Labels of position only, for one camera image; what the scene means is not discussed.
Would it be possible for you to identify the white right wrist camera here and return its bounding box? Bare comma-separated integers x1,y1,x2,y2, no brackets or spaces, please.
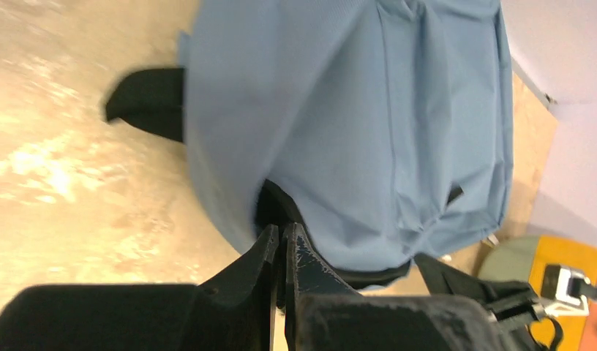
539,264,597,317

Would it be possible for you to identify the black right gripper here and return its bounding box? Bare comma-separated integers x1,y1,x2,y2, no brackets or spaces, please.
414,253,563,350

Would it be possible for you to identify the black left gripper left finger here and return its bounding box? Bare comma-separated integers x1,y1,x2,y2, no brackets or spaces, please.
0,225,279,350

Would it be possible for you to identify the cream cylinder with orange face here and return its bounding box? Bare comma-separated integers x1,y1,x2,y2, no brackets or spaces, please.
477,235,597,350

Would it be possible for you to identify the blue student backpack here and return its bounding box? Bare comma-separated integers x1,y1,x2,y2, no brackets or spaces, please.
105,1,514,289

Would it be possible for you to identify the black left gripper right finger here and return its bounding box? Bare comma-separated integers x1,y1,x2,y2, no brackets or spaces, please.
284,224,502,350

